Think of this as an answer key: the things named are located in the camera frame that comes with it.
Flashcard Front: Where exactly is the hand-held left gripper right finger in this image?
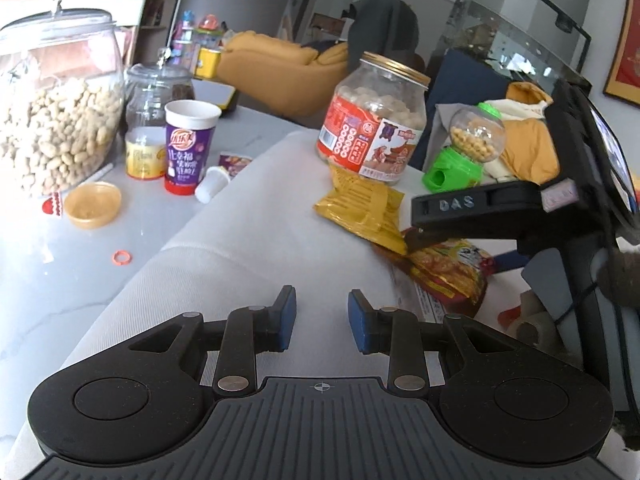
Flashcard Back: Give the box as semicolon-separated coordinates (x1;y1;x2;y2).
348;288;518;396

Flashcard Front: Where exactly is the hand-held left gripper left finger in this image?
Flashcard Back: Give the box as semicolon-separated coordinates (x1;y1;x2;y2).
129;285;298;397

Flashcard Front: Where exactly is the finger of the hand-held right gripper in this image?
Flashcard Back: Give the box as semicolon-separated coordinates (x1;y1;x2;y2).
402;227;441;252
492;250;531;274

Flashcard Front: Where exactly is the red and yellow snack packet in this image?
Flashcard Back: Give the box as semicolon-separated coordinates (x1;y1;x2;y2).
400;227;493;318

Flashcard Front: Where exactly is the person's right forearm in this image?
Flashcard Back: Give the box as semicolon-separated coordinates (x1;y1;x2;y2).
597;245;640;308

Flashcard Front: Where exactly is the green gumball dispenser toy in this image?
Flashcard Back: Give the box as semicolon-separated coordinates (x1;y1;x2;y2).
422;102;507;193

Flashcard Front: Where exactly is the yellow blanket pile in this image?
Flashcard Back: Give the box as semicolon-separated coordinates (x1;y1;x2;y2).
492;82;561;186

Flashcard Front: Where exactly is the white tablecloth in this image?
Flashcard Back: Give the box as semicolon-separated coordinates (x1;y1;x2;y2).
10;130;551;480

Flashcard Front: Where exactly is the plastic peanut jar gold lid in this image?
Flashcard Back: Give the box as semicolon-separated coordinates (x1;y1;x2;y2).
316;51;431;184

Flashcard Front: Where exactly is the small white plastic cup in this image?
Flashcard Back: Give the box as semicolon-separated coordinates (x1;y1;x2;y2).
195;166;232;204

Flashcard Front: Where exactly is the purple foil lid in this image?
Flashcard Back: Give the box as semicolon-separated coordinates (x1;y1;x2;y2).
218;152;253;179

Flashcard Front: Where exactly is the purple paper cup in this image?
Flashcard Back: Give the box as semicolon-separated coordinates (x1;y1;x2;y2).
164;100;222;196

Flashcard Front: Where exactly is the small yellow tub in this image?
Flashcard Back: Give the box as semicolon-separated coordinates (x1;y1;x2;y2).
125;126;168;181

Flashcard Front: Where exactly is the dark hanging jacket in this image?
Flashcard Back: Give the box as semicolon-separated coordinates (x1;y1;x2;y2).
347;0;426;73

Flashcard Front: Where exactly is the yellow plastic lid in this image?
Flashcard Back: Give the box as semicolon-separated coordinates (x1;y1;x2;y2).
64;181;122;230

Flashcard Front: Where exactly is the yellow armchair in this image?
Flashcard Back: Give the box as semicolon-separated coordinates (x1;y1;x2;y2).
217;30;351;116

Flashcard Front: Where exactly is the grey tray yellow edge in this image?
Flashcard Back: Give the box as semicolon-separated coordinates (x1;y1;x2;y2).
192;80;238;111

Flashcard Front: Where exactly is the small glass clasp jar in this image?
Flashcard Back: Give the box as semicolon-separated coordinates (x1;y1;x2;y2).
124;62;196;133

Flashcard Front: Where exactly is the small yellow box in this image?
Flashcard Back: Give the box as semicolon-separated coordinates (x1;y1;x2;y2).
197;47;224;81

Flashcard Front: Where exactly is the blue toy bottle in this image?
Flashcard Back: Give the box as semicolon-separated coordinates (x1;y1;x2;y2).
172;10;197;68

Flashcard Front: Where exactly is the red capped toy bottle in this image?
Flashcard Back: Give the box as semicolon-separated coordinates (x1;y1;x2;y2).
195;14;224;51

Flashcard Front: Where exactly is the large glass jar of peanuts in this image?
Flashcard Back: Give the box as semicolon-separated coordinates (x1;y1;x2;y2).
0;7;126;198

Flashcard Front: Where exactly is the gold picture frame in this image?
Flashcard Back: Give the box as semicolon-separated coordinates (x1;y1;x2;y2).
602;0;640;106

